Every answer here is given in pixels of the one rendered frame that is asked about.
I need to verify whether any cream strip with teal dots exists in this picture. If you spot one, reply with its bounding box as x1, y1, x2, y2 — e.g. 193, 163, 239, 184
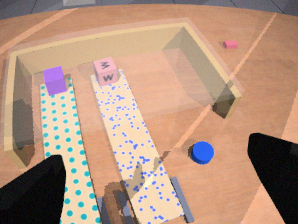
44, 133, 101, 224

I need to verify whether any blue cylinder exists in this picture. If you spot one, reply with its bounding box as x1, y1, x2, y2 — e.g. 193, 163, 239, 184
192, 141, 214, 165

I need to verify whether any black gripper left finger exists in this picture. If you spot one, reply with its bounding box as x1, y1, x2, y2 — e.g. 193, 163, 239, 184
0, 155, 67, 224

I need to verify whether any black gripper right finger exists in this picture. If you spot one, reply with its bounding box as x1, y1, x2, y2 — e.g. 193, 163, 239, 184
247, 133, 298, 224

